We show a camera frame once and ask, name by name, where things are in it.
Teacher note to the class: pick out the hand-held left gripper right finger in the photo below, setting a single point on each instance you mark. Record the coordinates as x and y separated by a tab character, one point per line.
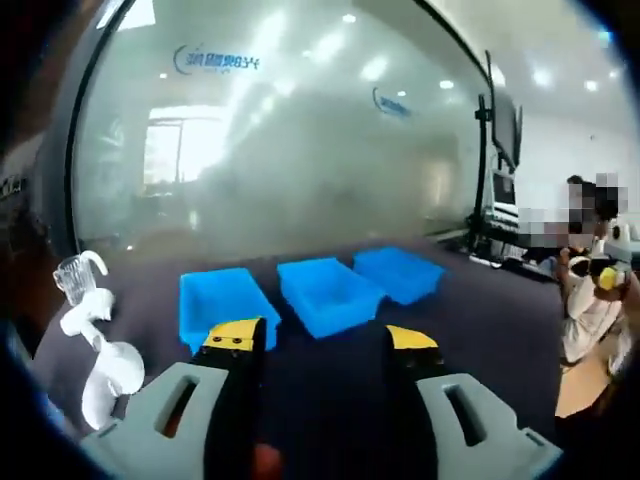
500	445

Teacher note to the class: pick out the blue glass logo sticker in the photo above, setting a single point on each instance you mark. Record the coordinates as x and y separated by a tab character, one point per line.
392	104
220	62

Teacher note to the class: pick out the large black monitor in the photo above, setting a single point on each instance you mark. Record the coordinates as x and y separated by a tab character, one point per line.
502	120

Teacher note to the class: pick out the white equipment cart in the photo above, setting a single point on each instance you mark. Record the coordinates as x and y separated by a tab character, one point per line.
502	200

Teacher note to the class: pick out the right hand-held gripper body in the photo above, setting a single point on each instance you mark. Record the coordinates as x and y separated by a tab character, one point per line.
617	245

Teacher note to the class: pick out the clear glass mug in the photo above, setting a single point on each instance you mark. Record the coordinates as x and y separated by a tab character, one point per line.
75	282

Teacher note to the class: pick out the black monitor stand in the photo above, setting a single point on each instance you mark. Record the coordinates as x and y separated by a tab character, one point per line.
482	175

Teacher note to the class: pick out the blue plastic bin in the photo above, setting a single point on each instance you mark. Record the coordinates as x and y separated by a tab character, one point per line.
330	315
405	285
200	320

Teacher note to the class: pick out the person's left hand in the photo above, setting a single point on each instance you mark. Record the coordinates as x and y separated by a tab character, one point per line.
268	462

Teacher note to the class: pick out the dark door frame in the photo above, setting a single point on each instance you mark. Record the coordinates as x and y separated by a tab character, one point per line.
67	200

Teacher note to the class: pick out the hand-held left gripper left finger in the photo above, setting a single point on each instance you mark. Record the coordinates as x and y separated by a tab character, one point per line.
150	435

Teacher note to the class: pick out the white arched plastic piece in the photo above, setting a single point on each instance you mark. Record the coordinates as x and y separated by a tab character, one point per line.
100	260

